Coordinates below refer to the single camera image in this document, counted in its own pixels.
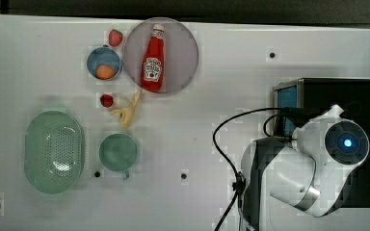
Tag black toaster oven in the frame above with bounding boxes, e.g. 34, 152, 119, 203
273, 78, 370, 208

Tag orange egg toy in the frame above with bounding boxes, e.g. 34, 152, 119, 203
96, 64, 117, 80

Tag green mug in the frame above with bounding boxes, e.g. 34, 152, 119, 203
99, 133, 139, 180

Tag red strawberry toy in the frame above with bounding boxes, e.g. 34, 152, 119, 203
108, 30, 123, 47
100, 94, 114, 108

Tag green perforated colander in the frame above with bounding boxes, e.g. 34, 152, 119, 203
24, 111, 84, 194

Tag grey round plate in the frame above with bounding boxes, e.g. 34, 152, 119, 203
122, 17, 198, 93

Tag red strawberry toy upper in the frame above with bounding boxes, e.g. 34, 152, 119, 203
108, 30, 123, 47

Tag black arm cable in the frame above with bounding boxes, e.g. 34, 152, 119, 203
211, 107, 319, 231

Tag red ketchup bottle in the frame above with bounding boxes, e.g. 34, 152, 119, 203
141, 24, 165, 92

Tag blue bowl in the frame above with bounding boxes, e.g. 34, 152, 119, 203
86, 46, 122, 81

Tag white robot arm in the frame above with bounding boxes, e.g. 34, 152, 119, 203
238, 105, 370, 231

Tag red strawberry toy lower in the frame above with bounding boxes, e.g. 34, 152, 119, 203
100, 94, 114, 108

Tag yellow banana peel toy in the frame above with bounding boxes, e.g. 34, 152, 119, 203
111, 90, 142, 128

